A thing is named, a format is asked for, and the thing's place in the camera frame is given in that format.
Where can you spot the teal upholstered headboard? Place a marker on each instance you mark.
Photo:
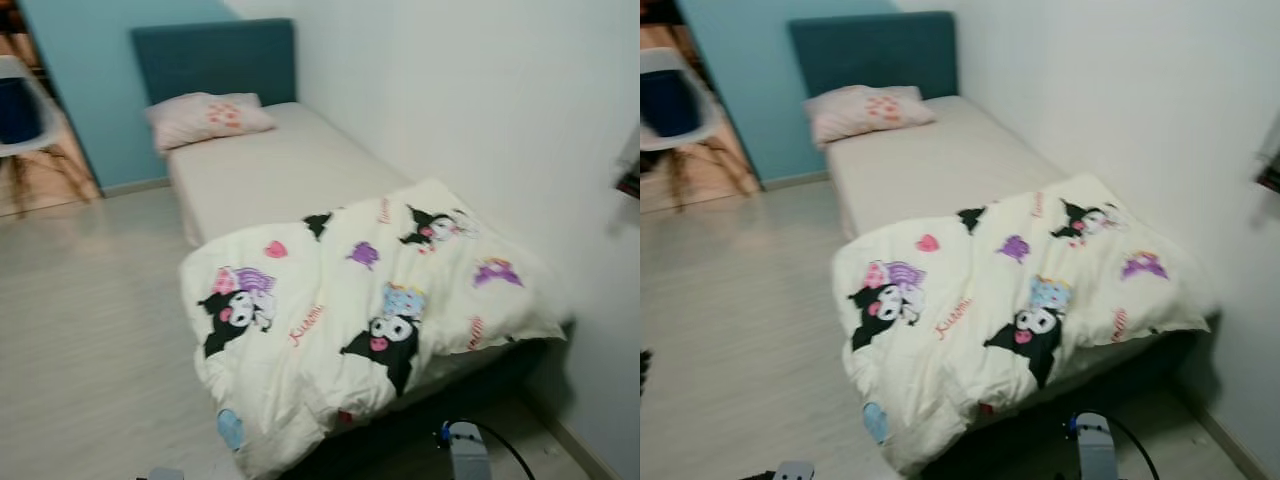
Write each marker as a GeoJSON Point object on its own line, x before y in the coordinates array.
{"type": "Point", "coordinates": [870, 55]}
{"type": "Point", "coordinates": [215, 60]}

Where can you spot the blue bucket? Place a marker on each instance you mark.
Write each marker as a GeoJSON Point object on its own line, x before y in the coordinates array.
{"type": "Point", "coordinates": [18, 110]}
{"type": "Point", "coordinates": [668, 105]}

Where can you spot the pink pillow with coloured dots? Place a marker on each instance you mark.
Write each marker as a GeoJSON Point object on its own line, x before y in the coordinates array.
{"type": "Point", "coordinates": [865, 113]}
{"type": "Point", "coordinates": [205, 118]}

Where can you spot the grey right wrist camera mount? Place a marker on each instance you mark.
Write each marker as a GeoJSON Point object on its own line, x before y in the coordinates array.
{"type": "Point", "coordinates": [1094, 450]}
{"type": "Point", "coordinates": [467, 455]}

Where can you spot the white chair with wooden legs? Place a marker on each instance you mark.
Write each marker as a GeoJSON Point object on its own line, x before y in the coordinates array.
{"type": "Point", "coordinates": [45, 130]}
{"type": "Point", "coordinates": [700, 125]}

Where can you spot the cream cartoon print blanket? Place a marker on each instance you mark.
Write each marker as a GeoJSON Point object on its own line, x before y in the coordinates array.
{"type": "Point", "coordinates": [980, 300]}
{"type": "Point", "coordinates": [330, 300]}

